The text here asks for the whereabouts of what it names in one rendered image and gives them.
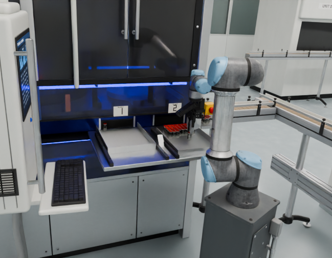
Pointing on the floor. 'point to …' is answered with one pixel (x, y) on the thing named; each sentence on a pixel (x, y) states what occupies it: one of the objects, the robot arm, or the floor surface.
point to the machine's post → (205, 31)
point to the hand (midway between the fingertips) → (189, 131)
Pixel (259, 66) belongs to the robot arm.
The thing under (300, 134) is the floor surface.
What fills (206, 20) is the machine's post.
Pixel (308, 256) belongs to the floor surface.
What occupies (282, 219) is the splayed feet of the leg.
